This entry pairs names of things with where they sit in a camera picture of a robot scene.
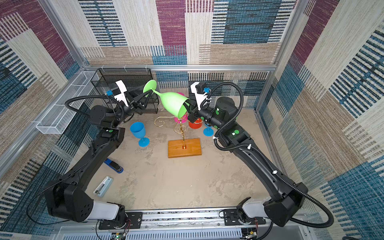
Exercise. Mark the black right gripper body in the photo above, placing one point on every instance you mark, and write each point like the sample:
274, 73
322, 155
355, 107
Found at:
195, 113

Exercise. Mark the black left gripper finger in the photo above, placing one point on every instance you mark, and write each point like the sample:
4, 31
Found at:
137, 95
142, 104

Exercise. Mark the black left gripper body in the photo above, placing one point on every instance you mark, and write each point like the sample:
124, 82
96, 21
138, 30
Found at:
130, 102

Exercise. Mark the red wine glass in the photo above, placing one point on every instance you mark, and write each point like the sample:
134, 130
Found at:
197, 124

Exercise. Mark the pink wine glass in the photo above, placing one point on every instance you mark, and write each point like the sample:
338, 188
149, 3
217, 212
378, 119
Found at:
183, 119

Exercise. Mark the green wine glass back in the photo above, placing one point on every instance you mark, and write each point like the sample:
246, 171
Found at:
172, 102

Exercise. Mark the blue wine glass front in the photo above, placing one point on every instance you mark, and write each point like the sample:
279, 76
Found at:
139, 131

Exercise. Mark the blue wine glass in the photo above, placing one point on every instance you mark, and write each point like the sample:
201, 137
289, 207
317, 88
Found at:
208, 131
139, 131

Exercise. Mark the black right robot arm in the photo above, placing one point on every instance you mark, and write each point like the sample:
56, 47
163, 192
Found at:
286, 196

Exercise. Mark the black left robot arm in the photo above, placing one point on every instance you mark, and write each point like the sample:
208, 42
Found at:
66, 197

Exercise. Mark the wooden rack base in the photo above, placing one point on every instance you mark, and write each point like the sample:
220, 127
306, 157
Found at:
184, 148

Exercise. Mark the black mesh shelf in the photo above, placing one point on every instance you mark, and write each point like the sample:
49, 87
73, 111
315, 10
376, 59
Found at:
104, 80

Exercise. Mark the light blue stapler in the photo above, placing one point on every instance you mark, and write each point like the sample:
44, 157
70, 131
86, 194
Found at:
103, 187

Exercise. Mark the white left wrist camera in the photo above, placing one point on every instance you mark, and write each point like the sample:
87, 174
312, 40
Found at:
117, 94

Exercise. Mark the white mesh wall basket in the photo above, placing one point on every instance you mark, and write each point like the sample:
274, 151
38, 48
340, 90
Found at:
58, 117

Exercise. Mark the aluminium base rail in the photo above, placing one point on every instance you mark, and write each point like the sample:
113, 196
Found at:
183, 224

